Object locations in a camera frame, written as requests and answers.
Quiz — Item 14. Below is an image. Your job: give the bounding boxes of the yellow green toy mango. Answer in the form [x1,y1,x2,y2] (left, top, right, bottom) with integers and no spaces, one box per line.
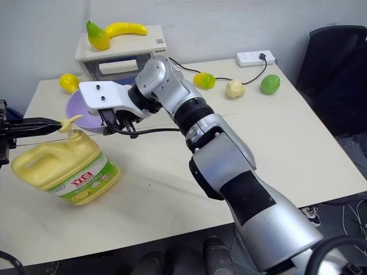
[193,72,216,91]

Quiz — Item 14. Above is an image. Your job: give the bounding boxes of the white power strip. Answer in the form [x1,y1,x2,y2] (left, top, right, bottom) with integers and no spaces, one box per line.
[236,50,278,68]

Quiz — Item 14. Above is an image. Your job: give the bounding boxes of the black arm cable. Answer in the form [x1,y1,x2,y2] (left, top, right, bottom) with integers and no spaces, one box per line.
[0,251,26,275]
[108,121,185,136]

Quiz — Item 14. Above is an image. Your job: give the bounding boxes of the black cable loop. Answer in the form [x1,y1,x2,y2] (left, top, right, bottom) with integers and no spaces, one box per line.
[308,236,367,275]

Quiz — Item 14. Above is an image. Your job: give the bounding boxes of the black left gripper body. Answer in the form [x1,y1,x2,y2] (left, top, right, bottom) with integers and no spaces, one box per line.
[0,99,17,167]

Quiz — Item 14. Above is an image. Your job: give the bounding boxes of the cream toy garlic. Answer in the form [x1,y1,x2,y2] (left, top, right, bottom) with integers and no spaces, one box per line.
[225,79,247,100]

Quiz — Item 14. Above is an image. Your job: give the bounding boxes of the white toaster oven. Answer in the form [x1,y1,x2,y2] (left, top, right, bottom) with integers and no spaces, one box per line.
[74,24,169,84]

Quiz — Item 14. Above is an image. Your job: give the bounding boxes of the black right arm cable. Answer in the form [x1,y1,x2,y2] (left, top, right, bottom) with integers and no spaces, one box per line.
[108,121,185,136]

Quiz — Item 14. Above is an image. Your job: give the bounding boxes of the grey cloth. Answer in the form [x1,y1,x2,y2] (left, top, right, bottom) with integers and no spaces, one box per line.
[334,134,367,173]

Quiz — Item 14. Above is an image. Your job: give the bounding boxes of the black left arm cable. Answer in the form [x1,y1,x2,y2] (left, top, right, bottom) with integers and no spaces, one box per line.
[0,251,26,275]

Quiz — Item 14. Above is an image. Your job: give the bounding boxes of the purple plastic bowl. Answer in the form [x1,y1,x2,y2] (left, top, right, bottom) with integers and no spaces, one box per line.
[65,88,106,135]

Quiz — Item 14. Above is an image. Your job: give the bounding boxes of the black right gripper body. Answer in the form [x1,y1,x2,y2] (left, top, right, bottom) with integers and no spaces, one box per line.
[99,108,136,130]

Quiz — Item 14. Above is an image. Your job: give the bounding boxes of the green toy lime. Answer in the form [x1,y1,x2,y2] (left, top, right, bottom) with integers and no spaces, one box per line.
[260,73,280,95]

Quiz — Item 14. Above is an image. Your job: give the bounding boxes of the black office chair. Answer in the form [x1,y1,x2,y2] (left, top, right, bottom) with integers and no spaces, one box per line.
[295,25,367,139]

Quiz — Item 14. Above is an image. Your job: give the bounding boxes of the white floor cables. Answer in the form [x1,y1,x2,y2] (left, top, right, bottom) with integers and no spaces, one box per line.
[341,197,367,230]

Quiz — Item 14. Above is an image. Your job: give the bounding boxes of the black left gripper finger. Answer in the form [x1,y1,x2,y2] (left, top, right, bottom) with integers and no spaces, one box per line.
[7,116,63,128]
[10,126,60,138]

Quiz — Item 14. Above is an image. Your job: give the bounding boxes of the yellow toy lemon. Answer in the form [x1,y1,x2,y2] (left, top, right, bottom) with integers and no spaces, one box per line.
[59,73,80,94]

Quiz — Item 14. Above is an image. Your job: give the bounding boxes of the yellow pump detergent bottle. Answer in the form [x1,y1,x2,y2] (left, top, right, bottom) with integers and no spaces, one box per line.
[11,114,122,207]

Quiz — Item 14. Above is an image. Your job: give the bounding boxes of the dark rounded shape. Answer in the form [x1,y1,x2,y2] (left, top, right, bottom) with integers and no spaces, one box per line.
[202,235,239,275]

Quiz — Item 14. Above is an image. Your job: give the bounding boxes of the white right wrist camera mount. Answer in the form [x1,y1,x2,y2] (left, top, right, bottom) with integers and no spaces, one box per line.
[79,81,151,119]

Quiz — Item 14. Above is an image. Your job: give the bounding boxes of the dark sneaker with white sole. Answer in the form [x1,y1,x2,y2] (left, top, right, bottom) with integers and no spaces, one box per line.
[300,205,322,228]

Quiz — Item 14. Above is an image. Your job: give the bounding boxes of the black oven power cable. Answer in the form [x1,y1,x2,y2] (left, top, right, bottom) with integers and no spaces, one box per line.
[167,53,269,85]

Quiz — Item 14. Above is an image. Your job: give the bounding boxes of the yellow toy banana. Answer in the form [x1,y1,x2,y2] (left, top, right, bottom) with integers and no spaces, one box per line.
[104,22,149,41]

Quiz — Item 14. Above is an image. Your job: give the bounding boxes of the green yellow toy pear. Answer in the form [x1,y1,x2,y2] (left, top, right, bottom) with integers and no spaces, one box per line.
[86,19,111,52]

